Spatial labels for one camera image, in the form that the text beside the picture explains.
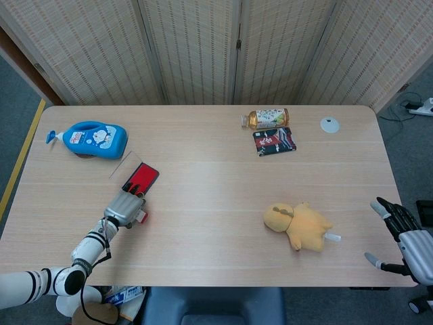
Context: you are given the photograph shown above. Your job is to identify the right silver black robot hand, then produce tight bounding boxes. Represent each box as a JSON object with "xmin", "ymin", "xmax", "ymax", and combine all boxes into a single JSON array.
[{"xmin": 364, "ymin": 197, "xmax": 433, "ymax": 286}]

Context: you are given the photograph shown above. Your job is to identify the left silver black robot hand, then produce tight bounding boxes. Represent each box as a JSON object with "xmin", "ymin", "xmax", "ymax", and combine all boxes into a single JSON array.
[{"xmin": 103, "ymin": 182, "xmax": 149, "ymax": 229}]

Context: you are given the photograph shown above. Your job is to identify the red ink pad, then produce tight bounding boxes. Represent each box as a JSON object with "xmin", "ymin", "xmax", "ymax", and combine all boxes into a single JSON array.
[{"xmin": 121, "ymin": 162, "xmax": 160, "ymax": 198}]

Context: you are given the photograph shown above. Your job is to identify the clear plastic lid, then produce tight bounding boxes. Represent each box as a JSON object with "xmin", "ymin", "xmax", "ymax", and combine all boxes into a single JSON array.
[{"xmin": 108, "ymin": 151, "xmax": 143, "ymax": 179}]

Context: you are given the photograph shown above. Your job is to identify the blue pump lotion bottle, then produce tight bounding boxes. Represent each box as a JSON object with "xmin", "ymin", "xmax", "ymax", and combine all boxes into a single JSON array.
[{"xmin": 46, "ymin": 121, "xmax": 129, "ymax": 160}]

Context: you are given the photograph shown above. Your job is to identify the blue white paper box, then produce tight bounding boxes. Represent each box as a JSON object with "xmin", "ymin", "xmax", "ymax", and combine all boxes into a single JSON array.
[{"xmin": 101, "ymin": 286, "xmax": 145, "ymax": 307}]

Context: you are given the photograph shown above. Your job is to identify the white round plate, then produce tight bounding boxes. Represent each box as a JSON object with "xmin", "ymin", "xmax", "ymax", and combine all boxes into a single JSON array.
[{"xmin": 55, "ymin": 286, "xmax": 103, "ymax": 318}]

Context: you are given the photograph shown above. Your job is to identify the yellow floor tape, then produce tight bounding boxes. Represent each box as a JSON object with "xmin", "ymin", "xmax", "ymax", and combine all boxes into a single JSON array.
[{"xmin": 0, "ymin": 98, "xmax": 47, "ymax": 219}]

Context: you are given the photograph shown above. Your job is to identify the yellow plush toy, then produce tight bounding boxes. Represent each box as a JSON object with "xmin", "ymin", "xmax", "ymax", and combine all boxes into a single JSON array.
[{"xmin": 263, "ymin": 200, "xmax": 342, "ymax": 253}]

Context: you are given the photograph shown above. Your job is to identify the blue padded chair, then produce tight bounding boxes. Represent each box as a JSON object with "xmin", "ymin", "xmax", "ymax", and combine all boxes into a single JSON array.
[{"xmin": 140, "ymin": 286, "xmax": 288, "ymax": 325}]

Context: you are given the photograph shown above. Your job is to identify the white power strip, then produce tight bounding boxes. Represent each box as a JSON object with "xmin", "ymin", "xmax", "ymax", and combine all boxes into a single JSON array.
[{"xmin": 408, "ymin": 97, "xmax": 433, "ymax": 118}]

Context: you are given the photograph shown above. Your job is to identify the white round table grommet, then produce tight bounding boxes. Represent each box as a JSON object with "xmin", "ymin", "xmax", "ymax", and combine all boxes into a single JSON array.
[{"xmin": 320, "ymin": 116, "xmax": 340, "ymax": 134}]

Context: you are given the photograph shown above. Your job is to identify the woven folding screen panel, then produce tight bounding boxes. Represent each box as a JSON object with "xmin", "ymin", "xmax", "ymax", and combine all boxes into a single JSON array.
[
  {"xmin": 232, "ymin": 0, "xmax": 341, "ymax": 106},
  {"xmin": 137, "ymin": 0, "xmax": 243, "ymax": 106},
  {"xmin": 300, "ymin": 0, "xmax": 433, "ymax": 113},
  {"xmin": 0, "ymin": 0, "xmax": 167, "ymax": 106}
]

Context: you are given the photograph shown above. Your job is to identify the black red snack packet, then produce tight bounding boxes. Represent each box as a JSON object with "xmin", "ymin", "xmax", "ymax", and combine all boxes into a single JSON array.
[{"xmin": 252, "ymin": 127, "xmax": 299, "ymax": 157}]

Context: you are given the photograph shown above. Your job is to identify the amber tea bottle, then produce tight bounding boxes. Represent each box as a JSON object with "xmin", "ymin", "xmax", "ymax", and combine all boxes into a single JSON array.
[{"xmin": 240, "ymin": 108, "xmax": 290, "ymax": 130}]

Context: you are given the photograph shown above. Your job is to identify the black floor cable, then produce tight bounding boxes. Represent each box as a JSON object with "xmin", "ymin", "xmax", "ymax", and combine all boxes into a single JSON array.
[{"xmin": 378, "ymin": 91, "xmax": 424, "ymax": 123}]

